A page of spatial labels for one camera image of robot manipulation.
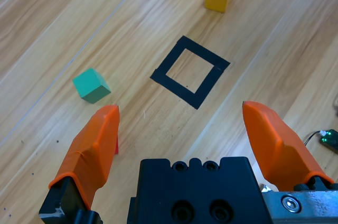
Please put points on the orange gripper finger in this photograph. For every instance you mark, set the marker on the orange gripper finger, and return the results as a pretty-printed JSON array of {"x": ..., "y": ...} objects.
[
  {"x": 89, "y": 155},
  {"x": 280, "y": 150}
]

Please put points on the red wooden block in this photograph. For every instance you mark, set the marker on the red wooden block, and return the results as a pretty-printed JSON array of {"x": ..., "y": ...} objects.
[{"x": 116, "y": 147}]

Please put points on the green wooden block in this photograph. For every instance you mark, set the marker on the green wooden block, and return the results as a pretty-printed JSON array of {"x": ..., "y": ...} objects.
[{"x": 91, "y": 84}]

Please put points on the small green circuit board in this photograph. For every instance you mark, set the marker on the small green circuit board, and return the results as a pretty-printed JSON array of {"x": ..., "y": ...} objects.
[{"x": 331, "y": 139}]

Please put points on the black tape square outline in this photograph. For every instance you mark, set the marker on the black tape square outline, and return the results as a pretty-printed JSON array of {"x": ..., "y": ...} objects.
[{"x": 171, "y": 59}]

